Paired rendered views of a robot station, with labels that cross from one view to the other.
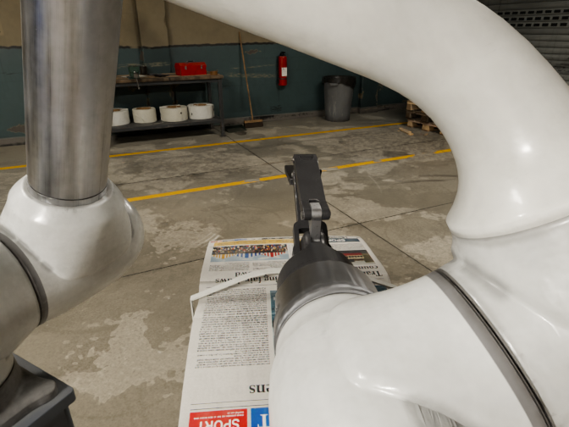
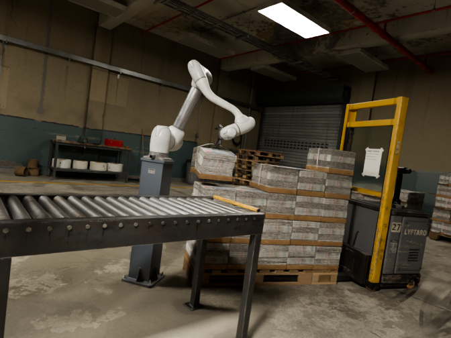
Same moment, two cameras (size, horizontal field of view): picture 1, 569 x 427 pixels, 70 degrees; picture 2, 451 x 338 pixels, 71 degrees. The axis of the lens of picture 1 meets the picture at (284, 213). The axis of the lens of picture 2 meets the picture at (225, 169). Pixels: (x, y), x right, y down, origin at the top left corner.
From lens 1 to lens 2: 2.30 m
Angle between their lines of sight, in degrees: 25
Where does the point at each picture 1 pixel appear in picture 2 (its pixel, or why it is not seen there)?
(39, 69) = (186, 109)
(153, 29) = (94, 119)
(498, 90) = (236, 111)
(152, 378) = not seen: hidden behind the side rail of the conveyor
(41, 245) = (176, 135)
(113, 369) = not seen: hidden behind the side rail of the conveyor
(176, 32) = (107, 123)
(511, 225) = (237, 118)
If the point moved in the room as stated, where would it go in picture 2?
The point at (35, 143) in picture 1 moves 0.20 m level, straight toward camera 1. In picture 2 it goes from (180, 119) to (195, 119)
